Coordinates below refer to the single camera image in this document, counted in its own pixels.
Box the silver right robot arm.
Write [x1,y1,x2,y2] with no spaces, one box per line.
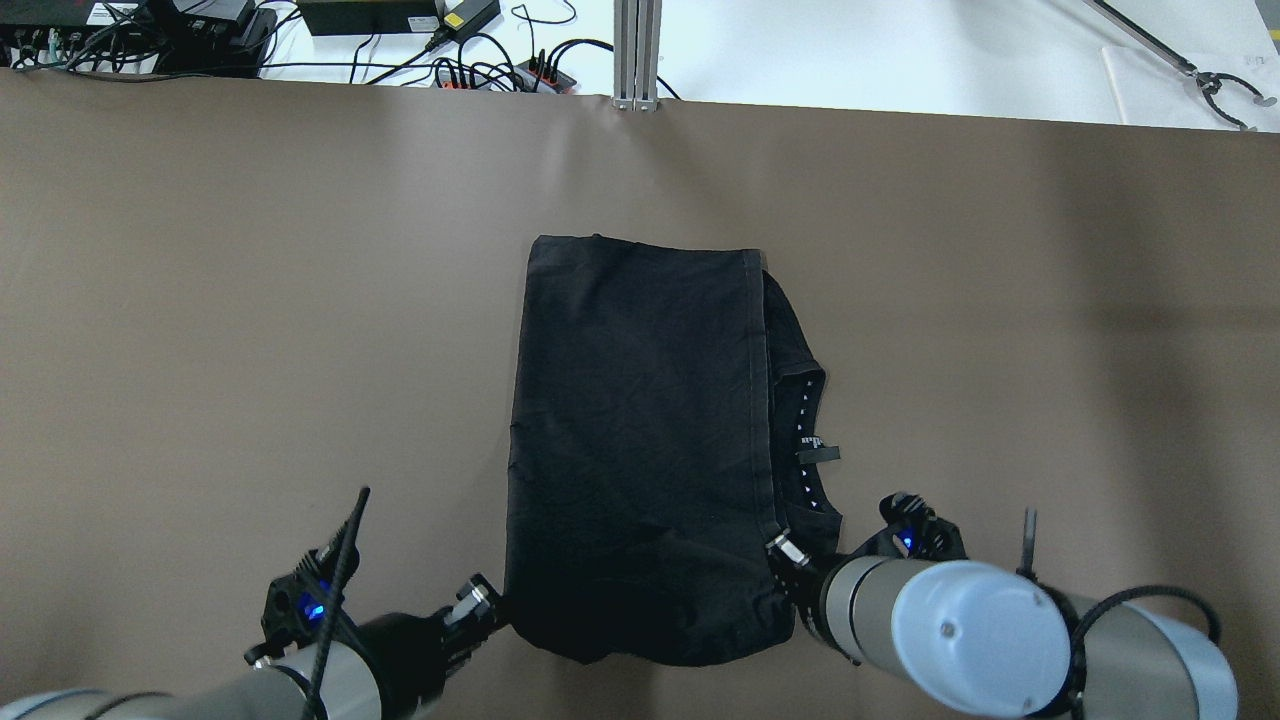
[767,533,1240,719]

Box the black network switch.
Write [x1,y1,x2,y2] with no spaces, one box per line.
[1,0,140,31]

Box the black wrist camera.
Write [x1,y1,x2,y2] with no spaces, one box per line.
[868,492,969,562]
[243,544,360,666]

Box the black power strip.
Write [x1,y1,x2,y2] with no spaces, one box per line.
[425,59,580,95]

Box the black box device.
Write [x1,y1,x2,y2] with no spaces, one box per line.
[294,1,445,37]

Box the black power adapter yellow label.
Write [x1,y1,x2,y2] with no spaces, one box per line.
[424,0,500,53]

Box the black graphic t-shirt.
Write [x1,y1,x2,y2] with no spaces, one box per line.
[506,234,842,667]

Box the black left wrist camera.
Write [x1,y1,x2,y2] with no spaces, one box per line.
[243,544,360,666]

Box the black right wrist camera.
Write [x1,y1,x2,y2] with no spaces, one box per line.
[868,492,969,562]

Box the aluminium frame post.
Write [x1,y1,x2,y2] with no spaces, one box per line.
[612,0,662,113]

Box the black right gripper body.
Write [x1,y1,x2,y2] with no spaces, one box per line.
[785,560,851,661]

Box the braided black left arm cable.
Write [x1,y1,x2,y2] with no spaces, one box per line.
[300,486,371,720]

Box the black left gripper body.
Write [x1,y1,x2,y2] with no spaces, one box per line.
[429,600,500,682]

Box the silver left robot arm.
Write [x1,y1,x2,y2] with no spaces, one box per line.
[3,574,507,719]

